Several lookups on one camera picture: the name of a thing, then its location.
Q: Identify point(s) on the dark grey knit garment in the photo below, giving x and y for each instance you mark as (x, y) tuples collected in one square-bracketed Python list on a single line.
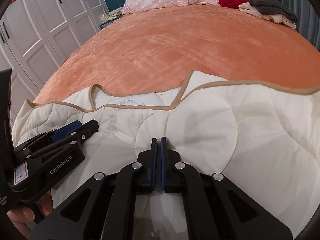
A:
[(272, 7)]

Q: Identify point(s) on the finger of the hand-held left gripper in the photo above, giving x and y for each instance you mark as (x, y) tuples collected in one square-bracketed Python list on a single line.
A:
[(86, 130), (67, 129)]

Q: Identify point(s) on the person's left hand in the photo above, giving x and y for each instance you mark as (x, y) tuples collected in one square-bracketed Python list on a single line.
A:
[(21, 218)]

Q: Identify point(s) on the pale yellow cloth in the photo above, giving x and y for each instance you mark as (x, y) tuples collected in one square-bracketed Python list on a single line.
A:
[(112, 14)]

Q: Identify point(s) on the white quilted jacket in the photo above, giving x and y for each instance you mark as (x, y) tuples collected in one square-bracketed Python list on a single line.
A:
[(250, 130)]

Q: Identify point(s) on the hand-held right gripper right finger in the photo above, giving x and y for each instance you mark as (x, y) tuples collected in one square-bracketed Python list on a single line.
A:
[(163, 166)]

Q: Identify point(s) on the orange plush bed blanket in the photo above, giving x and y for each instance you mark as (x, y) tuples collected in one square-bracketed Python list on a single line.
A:
[(162, 50)]

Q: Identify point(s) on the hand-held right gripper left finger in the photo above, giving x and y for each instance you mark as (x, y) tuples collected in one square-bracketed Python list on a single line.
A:
[(154, 166)]

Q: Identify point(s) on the grey pleated curtain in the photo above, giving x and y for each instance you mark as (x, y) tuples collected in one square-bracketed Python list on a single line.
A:
[(300, 12)]

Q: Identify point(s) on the cream fleece garment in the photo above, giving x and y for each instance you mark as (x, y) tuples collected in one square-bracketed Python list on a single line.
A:
[(276, 18)]

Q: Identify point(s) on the white panelled wardrobe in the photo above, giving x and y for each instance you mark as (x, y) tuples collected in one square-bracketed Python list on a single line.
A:
[(50, 30)]

